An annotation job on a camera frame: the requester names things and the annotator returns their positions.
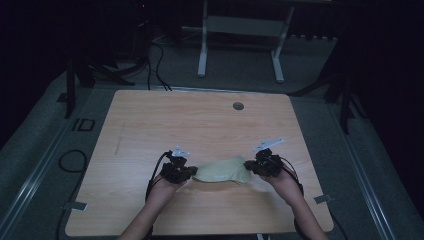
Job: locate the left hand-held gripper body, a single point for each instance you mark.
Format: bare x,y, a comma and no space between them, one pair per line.
175,170

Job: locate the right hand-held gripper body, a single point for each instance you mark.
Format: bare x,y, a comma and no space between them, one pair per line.
268,165

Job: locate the pale green cloth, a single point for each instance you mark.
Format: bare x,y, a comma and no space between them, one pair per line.
221,170

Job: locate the person's left hand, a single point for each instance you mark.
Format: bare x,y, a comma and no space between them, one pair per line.
163,191

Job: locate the person's right hand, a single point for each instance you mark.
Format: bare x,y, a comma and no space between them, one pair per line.
286,185

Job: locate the round grey table grommet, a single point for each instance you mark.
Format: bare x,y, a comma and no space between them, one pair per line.
238,106

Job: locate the grey tape strip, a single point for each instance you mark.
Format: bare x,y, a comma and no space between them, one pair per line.
322,199
76,206

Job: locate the black metal stand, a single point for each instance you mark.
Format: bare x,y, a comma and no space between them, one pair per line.
343,93
86,66

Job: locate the aluminium floor rail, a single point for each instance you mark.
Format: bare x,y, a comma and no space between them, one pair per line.
366,186
30,181

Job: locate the white metal desk frame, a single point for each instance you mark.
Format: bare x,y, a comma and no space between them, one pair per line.
240,26

